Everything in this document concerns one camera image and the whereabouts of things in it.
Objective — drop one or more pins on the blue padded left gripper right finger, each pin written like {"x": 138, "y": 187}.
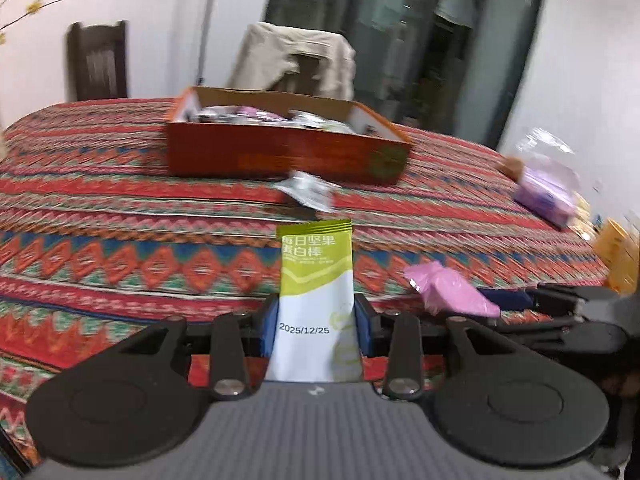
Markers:
{"x": 369, "y": 327}

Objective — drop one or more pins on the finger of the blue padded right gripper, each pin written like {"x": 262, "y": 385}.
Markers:
{"x": 508, "y": 300}

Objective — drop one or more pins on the pink snack packet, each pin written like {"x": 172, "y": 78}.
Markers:
{"x": 445, "y": 290}

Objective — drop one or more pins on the glass sliding door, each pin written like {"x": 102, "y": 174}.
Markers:
{"x": 448, "y": 66}

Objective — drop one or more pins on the yellow and pink flowers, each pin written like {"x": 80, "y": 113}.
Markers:
{"x": 12, "y": 15}

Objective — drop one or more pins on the colourful patterned tablecloth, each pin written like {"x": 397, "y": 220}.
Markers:
{"x": 98, "y": 240}

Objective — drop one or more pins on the orange cardboard snack box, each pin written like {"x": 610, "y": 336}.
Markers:
{"x": 374, "y": 151}

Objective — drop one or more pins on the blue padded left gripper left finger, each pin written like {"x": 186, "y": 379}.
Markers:
{"x": 268, "y": 324}

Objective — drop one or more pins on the black light stand tripod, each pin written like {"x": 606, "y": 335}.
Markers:
{"x": 202, "y": 44}

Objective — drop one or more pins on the yellow box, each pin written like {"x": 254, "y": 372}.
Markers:
{"x": 617, "y": 246}

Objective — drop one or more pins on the green white protein bar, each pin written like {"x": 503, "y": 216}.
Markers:
{"x": 316, "y": 335}

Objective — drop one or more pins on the silver packet on table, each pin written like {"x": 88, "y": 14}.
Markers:
{"x": 308, "y": 190}

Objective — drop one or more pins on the dark wooden chair left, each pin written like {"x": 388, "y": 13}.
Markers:
{"x": 96, "y": 62}

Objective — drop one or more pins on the purple snack bag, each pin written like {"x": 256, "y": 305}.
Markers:
{"x": 543, "y": 167}

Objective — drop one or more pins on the wooden chair with jacket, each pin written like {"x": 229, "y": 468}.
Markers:
{"x": 306, "y": 79}

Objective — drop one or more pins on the beige jacket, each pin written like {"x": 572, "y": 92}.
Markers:
{"x": 269, "y": 52}

